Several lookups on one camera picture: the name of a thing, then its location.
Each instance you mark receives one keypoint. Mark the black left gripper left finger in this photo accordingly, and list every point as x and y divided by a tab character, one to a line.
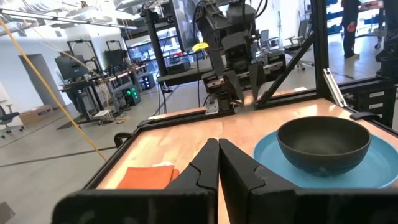
203	171

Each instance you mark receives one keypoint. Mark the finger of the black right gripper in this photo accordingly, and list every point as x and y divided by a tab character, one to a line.
257	77
234	84

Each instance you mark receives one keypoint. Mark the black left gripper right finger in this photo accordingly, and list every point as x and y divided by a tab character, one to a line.
237	177

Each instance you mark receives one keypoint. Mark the dark ribbed bowl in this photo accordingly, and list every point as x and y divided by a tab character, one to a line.
323	155

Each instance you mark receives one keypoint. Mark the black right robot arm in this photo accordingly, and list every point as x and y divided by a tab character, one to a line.
211	25

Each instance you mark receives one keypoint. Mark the black diagonal rig brace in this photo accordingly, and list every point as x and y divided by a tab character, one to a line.
286	68

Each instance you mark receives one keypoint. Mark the blue round plate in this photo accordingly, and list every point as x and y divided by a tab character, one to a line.
270	161

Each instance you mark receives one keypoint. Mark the grey office chair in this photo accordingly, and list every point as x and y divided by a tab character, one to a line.
300	40

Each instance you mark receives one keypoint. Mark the orange cloth napkin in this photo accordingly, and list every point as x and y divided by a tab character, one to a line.
146	177

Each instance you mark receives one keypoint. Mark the computer with green lights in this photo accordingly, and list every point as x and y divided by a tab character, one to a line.
133	96

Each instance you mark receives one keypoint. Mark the person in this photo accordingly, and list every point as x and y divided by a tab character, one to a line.
349	28

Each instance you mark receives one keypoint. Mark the black drawer cabinet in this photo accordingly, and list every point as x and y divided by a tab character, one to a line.
373	102

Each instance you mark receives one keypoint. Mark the dark computer monitor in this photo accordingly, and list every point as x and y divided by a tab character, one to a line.
71	67

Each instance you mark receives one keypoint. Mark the cardboard box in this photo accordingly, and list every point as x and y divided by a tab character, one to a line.
37	114

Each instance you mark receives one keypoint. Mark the black office chair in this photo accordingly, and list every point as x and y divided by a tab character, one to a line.
7	119

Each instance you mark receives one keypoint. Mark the black vertical rig post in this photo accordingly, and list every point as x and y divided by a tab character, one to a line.
320	46

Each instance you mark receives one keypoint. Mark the silver metal bracket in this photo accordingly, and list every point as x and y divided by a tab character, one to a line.
334	88

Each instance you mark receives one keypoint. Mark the black workshop frame post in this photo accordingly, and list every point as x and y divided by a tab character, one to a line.
155	40

